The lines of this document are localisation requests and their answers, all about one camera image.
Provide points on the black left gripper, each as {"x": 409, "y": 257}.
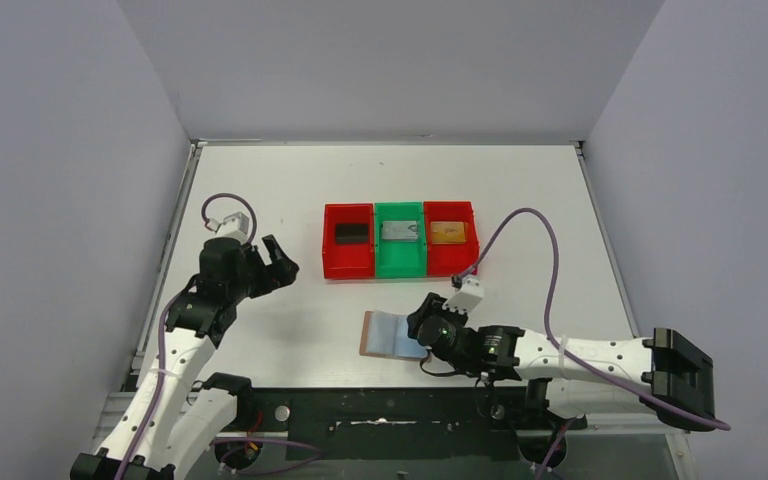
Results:
{"x": 263, "y": 266}

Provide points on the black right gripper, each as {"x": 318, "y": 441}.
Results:
{"x": 417, "y": 324}

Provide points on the tan leather card holder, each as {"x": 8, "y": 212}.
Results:
{"x": 385, "y": 335}

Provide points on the red plastic bin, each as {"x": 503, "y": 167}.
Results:
{"x": 450, "y": 259}
{"x": 344, "y": 262}

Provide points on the green plastic bin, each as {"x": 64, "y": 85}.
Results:
{"x": 400, "y": 259}

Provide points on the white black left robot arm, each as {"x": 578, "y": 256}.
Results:
{"x": 154, "y": 438}

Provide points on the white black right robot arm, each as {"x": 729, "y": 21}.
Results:
{"x": 664, "y": 373}

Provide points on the black card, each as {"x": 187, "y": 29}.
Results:
{"x": 351, "y": 233}

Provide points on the gold card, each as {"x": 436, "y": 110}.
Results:
{"x": 447, "y": 232}

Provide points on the silver card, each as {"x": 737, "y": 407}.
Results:
{"x": 400, "y": 231}

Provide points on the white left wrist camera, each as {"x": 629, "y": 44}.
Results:
{"x": 235, "y": 226}

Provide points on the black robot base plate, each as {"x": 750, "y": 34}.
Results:
{"x": 500, "y": 423}

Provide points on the aluminium table edge rail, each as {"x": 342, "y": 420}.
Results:
{"x": 196, "y": 147}

